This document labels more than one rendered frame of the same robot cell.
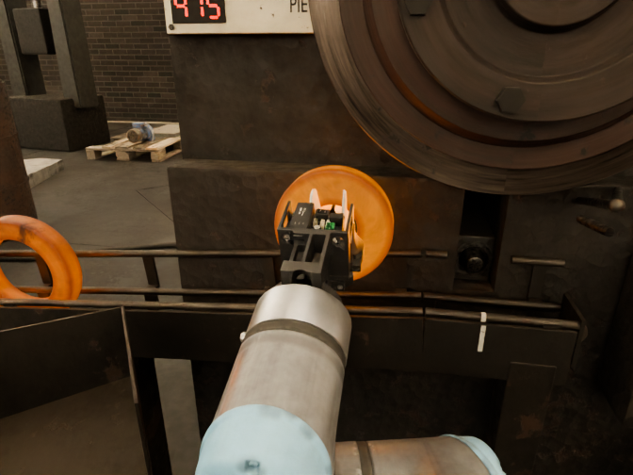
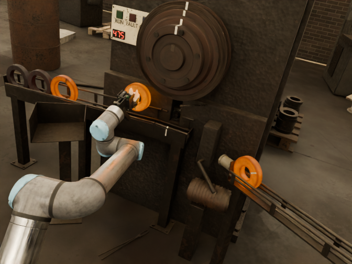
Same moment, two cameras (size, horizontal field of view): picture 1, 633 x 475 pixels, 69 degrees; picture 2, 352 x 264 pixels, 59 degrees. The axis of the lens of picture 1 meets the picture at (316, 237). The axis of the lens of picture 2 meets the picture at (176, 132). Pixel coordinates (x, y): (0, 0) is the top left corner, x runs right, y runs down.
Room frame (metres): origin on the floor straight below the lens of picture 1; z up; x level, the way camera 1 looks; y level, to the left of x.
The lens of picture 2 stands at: (-0.92, -0.48, 1.50)
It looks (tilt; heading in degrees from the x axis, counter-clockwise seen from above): 29 degrees down; 8
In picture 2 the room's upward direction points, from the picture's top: 10 degrees clockwise
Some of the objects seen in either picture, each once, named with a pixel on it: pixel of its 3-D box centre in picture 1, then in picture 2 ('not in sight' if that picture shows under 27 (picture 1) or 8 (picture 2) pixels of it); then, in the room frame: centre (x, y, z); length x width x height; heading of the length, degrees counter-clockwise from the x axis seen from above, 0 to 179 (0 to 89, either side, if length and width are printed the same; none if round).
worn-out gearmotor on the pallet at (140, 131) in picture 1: (145, 131); not in sight; (4.88, 1.78, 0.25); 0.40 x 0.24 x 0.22; 170
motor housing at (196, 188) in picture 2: not in sight; (201, 222); (0.37, -0.53, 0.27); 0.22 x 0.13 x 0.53; 80
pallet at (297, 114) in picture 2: not in sight; (249, 103); (2.46, -0.77, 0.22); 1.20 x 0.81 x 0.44; 78
